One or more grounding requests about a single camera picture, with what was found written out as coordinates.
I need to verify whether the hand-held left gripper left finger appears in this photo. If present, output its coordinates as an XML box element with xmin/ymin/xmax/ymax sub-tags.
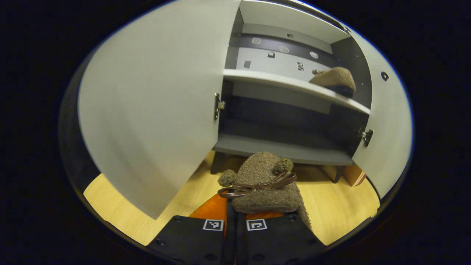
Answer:
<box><xmin>147</xmin><ymin>193</ymin><xmax>236</xmax><ymax>265</ymax></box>

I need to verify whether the white shoe cabinet door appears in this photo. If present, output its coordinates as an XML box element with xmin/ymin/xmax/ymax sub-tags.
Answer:
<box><xmin>78</xmin><ymin>0</ymin><xmax>241</xmax><ymax>220</ymax></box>
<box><xmin>346</xmin><ymin>28</ymin><xmax>413</xmax><ymax>199</ymax></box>

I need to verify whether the metal door hinge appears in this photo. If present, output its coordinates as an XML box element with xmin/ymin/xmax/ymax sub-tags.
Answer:
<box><xmin>359</xmin><ymin>128</ymin><xmax>374</xmax><ymax>148</ymax></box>
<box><xmin>214</xmin><ymin>93</ymin><xmax>226</xmax><ymax>120</ymax></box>

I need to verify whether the orange and white book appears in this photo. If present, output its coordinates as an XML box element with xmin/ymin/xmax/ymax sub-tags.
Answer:
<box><xmin>344</xmin><ymin>165</ymin><xmax>367</xmax><ymax>187</ymax></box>

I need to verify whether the brown fuzzy shoe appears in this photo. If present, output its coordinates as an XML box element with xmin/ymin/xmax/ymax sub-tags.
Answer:
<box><xmin>308</xmin><ymin>67</ymin><xmax>357</xmax><ymax>98</ymax></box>
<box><xmin>217</xmin><ymin>152</ymin><xmax>312</xmax><ymax>230</ymax></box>

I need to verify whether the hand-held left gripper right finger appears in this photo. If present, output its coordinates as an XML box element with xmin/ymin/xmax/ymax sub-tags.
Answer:
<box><xmin>235</xmin><ymin>211</ymin><xmax>326</xmax><ymax>265</ymax></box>

